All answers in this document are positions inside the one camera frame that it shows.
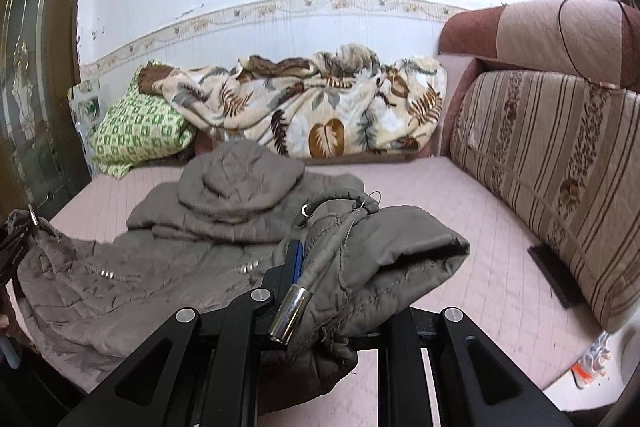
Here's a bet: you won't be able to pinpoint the flat black rectangular object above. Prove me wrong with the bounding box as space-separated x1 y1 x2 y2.
527 244 587 309

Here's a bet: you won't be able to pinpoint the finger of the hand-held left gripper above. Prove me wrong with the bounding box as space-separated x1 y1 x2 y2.
2 205 41 249

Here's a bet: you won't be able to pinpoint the striped floral sofa cushion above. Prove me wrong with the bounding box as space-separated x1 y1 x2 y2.
449 69 640 334

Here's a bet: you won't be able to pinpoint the brown glass panel door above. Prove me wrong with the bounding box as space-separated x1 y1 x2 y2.
0 0 103 220

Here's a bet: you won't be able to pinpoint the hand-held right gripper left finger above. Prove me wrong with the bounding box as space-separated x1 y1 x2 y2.
56 239 306 427

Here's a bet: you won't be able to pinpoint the grey-brown hooded puffer jacket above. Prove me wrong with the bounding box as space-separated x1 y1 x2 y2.
14 141 472 414

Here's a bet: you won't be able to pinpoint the pink quilted sofa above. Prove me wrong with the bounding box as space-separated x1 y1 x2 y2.
47 0 640 414

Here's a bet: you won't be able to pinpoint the green patterned pillow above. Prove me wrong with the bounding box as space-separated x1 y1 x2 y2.
90 78 197 180

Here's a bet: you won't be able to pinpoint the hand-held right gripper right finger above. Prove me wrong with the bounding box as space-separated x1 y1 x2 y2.
377 306 573 427

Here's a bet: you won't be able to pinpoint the white and orange shoe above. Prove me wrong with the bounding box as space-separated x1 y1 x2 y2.
570 329 614 389

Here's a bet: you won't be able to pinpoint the leaf print fleece blanket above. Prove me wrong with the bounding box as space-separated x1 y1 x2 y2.
137 43 449 159

